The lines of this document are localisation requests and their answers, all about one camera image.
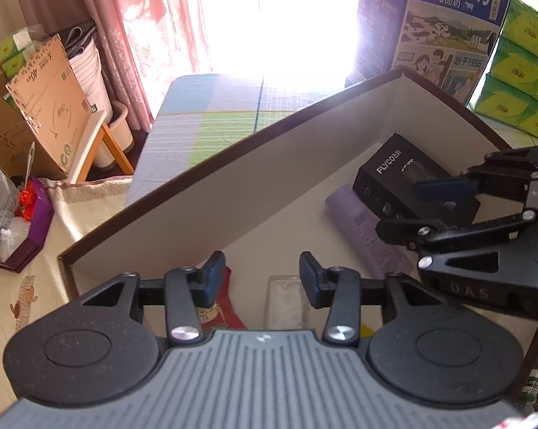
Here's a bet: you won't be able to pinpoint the red snack packet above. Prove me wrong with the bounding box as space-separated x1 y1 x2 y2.
200 267 247 329

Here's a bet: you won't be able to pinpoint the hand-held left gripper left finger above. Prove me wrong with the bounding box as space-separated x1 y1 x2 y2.
79 250 227 347

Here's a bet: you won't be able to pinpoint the black shaver box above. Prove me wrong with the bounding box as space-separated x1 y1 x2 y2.
352 133 482 225

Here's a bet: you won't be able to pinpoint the purple tube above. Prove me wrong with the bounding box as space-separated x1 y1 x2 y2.
325 187 415 280

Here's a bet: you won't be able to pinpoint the stacked green tissue boxes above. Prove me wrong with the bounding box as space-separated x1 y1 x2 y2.
0 27 51 77

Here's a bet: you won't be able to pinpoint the purple hexagonal tray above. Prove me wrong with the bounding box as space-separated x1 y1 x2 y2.
0 176 55 273

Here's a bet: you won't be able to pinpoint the stack of green tissue packs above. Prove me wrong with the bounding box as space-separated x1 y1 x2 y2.
472 0 538 141

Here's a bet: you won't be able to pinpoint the wooden stool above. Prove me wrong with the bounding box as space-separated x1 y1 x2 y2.
68 109 136 184

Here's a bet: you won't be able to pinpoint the clear pocket tissue pack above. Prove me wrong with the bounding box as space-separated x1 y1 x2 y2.
265 275 312 329

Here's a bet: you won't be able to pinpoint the open cardboard box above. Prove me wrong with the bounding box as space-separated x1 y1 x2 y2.
5 33 98 177

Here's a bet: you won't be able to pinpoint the red toy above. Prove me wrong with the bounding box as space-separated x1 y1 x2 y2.
16 189 36 221

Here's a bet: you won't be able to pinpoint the brown cardboard box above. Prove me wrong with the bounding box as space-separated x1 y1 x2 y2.
57 68 538 367

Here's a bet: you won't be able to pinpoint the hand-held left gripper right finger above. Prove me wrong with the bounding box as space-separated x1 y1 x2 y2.
298 251 445 347

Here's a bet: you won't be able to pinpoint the blue printed milk carton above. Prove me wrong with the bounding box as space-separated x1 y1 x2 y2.
345 0 517 108

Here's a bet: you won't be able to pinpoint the stack of white buckets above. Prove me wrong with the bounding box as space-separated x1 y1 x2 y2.
66 20 136 171

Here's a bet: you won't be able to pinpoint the pink curtain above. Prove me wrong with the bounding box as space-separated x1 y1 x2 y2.
10 0 216 130

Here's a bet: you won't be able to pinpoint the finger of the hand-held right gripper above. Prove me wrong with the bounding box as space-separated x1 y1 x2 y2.
375 209 538 274
413 142 538 203

